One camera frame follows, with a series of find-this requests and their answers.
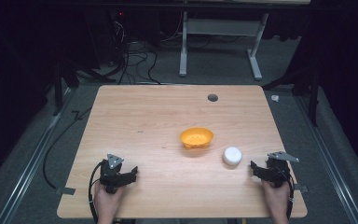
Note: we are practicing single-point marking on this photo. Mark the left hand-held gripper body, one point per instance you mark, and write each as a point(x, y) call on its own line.
point(113, 175)

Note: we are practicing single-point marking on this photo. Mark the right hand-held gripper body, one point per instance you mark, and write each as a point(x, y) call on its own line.
point(278, 170)

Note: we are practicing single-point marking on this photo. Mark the person's left hand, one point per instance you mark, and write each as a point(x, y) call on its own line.
point(107, 202)

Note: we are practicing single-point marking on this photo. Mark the person's right hand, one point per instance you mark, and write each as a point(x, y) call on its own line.
point(276, 199)

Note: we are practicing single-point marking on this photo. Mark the white round cup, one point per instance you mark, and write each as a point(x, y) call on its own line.
point(232, 155)

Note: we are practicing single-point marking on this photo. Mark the orange plastic bowl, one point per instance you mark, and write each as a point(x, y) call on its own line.
point(196, 137)

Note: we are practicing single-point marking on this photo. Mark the crumpled white paper scrap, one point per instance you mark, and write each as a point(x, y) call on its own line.
point(275, 98)

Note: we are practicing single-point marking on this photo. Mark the black metal stand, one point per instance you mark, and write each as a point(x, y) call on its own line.
point(65, 77)
point(310, 84)

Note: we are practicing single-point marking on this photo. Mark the grey metal table bracket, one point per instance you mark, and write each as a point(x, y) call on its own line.
point(301, 188)
point(66, 190)

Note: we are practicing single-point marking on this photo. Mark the grey metal floor rail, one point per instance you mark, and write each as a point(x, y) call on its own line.
point(31, 168)
point(329, 155)

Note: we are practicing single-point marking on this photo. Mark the white metal desk frame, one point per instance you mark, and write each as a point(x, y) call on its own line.
point(220, 28)

